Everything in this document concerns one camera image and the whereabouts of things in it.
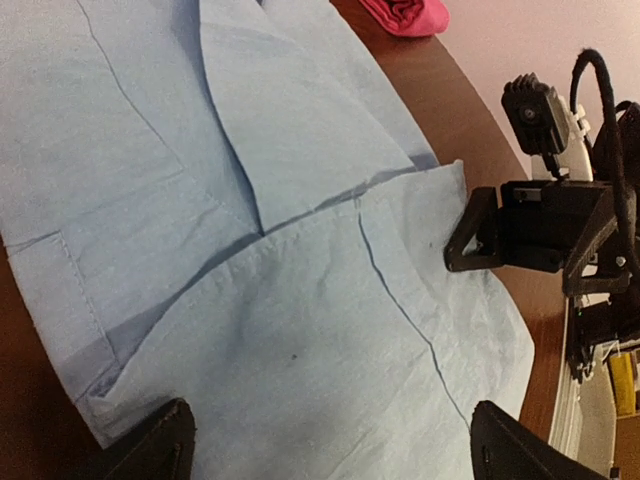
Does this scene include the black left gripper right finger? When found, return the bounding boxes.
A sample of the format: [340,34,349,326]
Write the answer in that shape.
[470,400,602,480]

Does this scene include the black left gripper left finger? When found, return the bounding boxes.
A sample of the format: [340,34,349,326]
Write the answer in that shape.
[102,398,195,479]

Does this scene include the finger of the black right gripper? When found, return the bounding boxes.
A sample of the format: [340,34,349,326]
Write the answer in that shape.
[562,187,630,295]
[443,187,500,272]

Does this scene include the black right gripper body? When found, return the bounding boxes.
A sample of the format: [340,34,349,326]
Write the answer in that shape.
[496,180,612,273]

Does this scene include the pink trousers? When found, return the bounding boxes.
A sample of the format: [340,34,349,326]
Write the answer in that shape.
[359,0,450,38]

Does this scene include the light blue shirt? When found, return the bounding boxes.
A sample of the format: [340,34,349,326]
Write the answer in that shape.
[1,1,534,479]

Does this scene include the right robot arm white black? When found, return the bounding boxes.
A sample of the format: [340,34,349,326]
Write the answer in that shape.
[444,90,639,381]

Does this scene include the front aluminium rail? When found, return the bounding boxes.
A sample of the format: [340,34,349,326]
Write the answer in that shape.
[548,299,617,477]

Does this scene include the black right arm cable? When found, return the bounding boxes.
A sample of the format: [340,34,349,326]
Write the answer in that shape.
[567,47,640,274]

